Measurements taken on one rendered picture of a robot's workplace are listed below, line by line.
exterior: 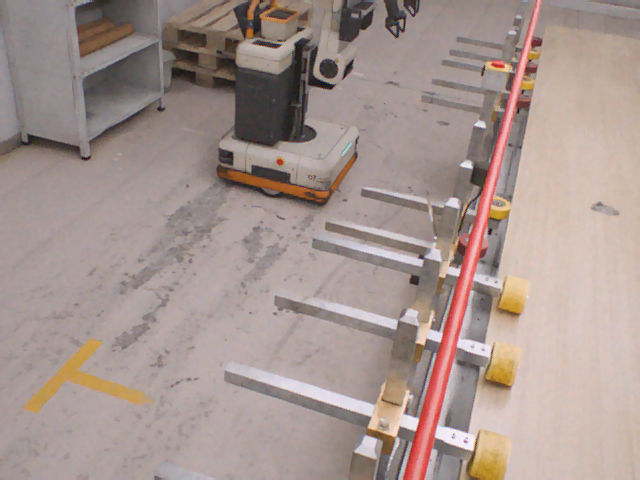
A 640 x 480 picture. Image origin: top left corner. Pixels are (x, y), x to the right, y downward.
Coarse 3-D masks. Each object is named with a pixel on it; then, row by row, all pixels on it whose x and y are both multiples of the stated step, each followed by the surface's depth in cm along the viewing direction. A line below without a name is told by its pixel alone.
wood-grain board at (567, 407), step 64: (576, 64) 329; (576, 128) 258; (576, 192) 211; (512, 256) 176; (576, 256) 179; (512, 320) 153; (576, 320) 156; (576, 384) 137; (512, 448) 122; (576, 448) 123
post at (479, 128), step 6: (474, 126) 192; (480, 126) 192; (486, 126) 194; (474, 132) 193; (480, 132) 193; (474, 138) 194; (480, 138) 193; (474, 144) 195; (480, 144) 194; (468, 150) 196; (474, 150) 196; (468, 156) 197; (474, 156) 197; (474, 162) 198; (468, 192) 203; (468, 198) 206
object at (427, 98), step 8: (424, 96) 292; (432, 96) 292; (440, 104) 292; (448, 104) 290; (456, 104) 289; (464, 104) 288; (472, 104) 288; (480, 112) 288; (504, 112) 284; (520, 120) 284
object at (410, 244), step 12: (336, 228) 190; (348, 228) 189; (360, 228) 189; (372, 228) 189; (372, 240) 188; (384, 240) 187; (396, 240) 186; (408, 240) 186; (420, 240) 186; (420, 252) 185; (456, 252) 183
